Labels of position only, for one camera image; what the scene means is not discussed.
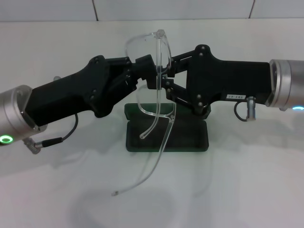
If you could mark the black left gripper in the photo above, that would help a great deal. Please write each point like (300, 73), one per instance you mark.
(71, 95)

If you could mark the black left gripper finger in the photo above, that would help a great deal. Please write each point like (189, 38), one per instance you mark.
(145, 63)

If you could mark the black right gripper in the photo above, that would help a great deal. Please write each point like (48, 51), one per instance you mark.
(225, 80)

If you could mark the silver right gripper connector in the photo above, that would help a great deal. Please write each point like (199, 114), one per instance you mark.
(251, 108)

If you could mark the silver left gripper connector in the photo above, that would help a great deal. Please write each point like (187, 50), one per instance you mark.
(57, 78)

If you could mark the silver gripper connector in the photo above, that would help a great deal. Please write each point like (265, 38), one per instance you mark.
(57, 78)
(251, 108)

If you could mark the green glasses case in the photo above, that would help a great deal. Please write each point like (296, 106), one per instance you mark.
(190, 137)

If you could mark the clear plastic glasses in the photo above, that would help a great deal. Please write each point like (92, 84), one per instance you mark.
(158, 99)

